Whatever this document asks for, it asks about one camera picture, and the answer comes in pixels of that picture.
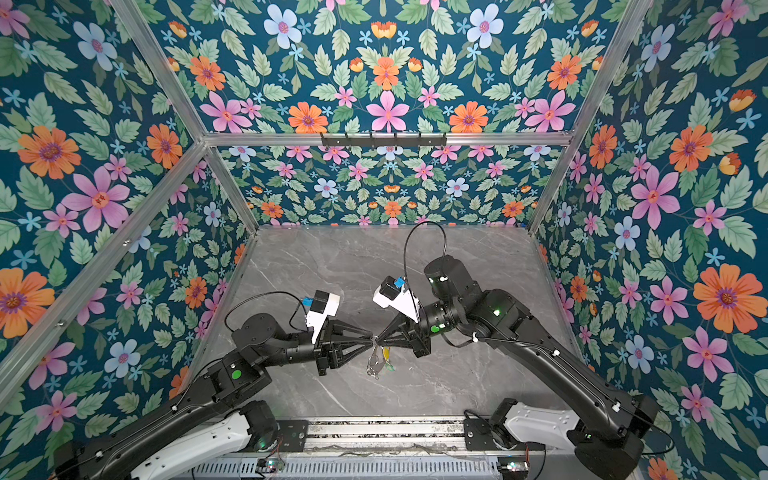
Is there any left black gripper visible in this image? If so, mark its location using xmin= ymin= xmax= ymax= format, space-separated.
xmin=259 ymin=315 xmax=375 ymax=378

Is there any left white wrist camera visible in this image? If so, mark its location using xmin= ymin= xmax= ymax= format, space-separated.
xmin=302 ymin=290 xmax=341 ymax=344

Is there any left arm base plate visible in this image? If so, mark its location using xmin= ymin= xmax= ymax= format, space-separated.
xmin=261 ymin=420 xmax=310 ymax=453

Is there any black hook rail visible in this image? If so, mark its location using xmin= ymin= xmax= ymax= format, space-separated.
xmin=320 ymin=132 xmax=448 ymax=148

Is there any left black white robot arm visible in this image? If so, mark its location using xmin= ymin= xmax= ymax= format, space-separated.
xmin=51 ymin=313 xmax=373 ymax=479

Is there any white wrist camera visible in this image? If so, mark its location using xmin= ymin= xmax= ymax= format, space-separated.
xmin=302 ymin=290 xmax=341 ymax=344
xmin=373 ymin=276 xmax=420 ymax=323

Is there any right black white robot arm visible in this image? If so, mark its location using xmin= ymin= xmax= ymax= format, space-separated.
xmin=373 ymin=255 xmax=660 ymax=479

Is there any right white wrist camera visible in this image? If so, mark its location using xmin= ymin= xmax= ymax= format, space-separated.
xmin=373 ymin=276 xmax=420 ymax=323

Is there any small circuit board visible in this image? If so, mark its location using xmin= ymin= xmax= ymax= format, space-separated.
xmin=256 ymin=458 xmax=285 ymax=475
xmin=497 ymin=458 xmax=530 ymax=480

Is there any camera black cable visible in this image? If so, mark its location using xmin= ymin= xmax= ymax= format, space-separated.
xmin=223 ymin=290 xmax=310 ymax=334
xmin=401 ymin=220 xmax=448 ymax=280

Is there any right small circuit board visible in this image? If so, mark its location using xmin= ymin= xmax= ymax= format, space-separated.
xmin=497 ymin=458 xmax=530 ymax=480

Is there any right camera black cable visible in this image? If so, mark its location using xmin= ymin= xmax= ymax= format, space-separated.
xmin=401 ymin=220 xmax=448 ymax=280

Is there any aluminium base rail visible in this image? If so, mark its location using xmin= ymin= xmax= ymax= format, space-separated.
xmin=188 ymin=415 xmax=594 ymax=479

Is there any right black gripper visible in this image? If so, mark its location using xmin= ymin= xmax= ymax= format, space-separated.
xmin=374 ymin=302 xmax=465 ymax=358

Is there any left small circuit board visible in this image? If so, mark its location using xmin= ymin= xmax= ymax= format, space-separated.
xmin=256 ymin=458 xmax=285 ymax=475

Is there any left camera black cable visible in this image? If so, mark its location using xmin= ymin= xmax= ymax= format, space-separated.
xmin=223 ymin=290 xmax=310 ymax=334

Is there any metal keyring with red handle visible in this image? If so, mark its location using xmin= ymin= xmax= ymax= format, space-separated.
xmin=366 ymin=341 xmax=386 ymax=379

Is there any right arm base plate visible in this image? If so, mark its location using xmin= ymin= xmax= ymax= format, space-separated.
xmin=463 ymin=404 xmax=546 ymax=452

